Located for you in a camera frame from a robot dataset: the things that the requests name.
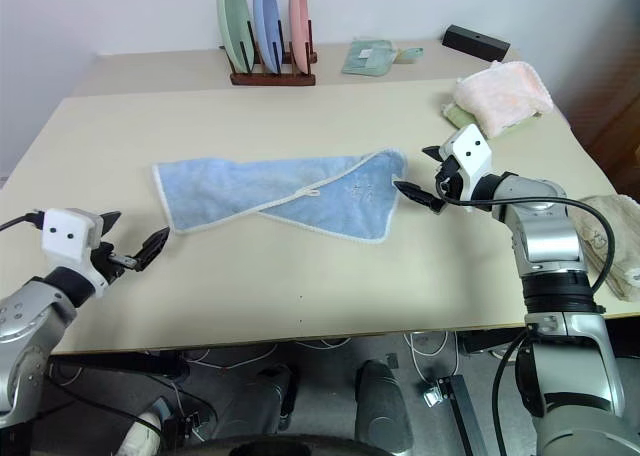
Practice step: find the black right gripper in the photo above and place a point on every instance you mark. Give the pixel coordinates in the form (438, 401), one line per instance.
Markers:
(450, 178)

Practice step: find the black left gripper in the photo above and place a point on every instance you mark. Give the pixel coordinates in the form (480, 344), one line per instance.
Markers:
(106, 263)

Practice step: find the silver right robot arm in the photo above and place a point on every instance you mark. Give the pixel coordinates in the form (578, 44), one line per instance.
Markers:
(550, 236)

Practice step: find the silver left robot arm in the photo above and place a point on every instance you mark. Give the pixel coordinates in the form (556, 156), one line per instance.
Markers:
(25, 321)

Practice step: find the light blue towel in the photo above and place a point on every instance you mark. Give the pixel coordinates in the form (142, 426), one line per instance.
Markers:
(225, 191)

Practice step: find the pink folded towel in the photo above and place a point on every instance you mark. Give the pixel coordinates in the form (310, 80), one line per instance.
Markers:
(505, 96)

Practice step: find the beige folded towel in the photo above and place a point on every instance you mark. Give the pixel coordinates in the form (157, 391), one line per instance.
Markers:
(612, 211)

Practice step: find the small green cloth loop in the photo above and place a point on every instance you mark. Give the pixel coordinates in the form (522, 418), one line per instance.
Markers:
(411, 53)

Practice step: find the green folded cloth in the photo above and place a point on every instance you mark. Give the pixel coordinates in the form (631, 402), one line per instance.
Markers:
(367, 58)

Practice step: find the black rectangular box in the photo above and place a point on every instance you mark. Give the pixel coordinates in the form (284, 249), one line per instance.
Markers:
(475, 42)

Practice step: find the dark wooden dish rack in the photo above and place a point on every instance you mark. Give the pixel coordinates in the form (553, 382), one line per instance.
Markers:
(272, 79)

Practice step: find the pink plate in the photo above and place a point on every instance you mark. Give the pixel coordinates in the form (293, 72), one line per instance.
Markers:
(298, 26)

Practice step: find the white shoe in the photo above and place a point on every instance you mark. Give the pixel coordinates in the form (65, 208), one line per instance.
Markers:
(142, 433)

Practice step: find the blue plate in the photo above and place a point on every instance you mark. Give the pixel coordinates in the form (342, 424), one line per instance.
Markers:
(266, 26)

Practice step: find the green plate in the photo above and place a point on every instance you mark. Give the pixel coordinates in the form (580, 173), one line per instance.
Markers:
(234, 21)

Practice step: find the dark rounded robot leg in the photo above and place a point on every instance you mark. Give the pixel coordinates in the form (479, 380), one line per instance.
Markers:
(382, 406)

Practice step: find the black metal table leg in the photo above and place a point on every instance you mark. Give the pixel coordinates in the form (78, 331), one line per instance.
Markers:
(467, 416)

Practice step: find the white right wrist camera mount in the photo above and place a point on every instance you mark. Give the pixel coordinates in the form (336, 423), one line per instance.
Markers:
(472, 151)

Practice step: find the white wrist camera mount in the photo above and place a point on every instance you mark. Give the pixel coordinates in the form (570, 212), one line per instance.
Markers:
(67, 236)
(472, 151)

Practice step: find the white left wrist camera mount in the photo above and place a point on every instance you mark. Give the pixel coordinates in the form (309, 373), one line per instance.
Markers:
(67, 236)

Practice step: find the black table frame bar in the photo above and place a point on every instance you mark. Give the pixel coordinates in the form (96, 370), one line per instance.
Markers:
(125, 363)

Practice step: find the silver metal bracket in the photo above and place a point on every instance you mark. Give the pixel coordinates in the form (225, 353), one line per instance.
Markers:
(434, 392)

